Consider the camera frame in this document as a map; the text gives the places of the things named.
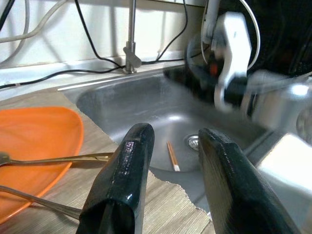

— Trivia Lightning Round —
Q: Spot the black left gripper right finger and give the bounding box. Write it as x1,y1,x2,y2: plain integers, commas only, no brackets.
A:
197,128,300,234

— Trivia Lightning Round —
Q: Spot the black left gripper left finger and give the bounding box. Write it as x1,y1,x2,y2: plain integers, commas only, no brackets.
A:
77,122,156,234

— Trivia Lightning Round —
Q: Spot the wooden chopstick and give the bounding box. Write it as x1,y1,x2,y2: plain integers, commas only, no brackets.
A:
167,140,181,172

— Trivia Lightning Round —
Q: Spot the gold metal spoon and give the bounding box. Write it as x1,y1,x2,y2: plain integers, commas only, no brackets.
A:
0,151,115,169

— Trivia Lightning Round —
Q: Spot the gold metal fork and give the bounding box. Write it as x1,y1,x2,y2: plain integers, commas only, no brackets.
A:
0,185,82,219

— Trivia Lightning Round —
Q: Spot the orange plastic plate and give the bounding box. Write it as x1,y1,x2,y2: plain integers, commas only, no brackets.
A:
0,106,85,217

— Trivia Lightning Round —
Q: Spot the beige woven table mat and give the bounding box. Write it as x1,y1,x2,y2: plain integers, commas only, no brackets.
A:
0,89,215,234

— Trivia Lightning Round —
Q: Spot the steel sink drain strainer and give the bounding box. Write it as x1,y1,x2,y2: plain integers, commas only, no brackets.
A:
186,134,200,152

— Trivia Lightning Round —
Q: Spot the stainless steel sink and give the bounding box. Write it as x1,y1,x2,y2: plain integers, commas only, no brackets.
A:
57,60,312,220

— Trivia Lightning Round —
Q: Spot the slim steel faucet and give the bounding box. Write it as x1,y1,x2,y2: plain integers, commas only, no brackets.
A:
122,0,142,74

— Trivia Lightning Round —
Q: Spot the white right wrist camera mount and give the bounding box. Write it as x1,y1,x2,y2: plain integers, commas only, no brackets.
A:
214,12,253,113

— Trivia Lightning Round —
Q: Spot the black power cable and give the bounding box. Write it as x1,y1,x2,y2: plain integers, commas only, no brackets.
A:
0,67,124,90
74,0,125,71
141,0,190,64

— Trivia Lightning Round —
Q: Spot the black wall appliance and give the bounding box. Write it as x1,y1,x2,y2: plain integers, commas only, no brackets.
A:
219,0,312,76

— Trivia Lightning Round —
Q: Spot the white power cable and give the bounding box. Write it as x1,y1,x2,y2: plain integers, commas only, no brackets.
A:
0,0,69,43

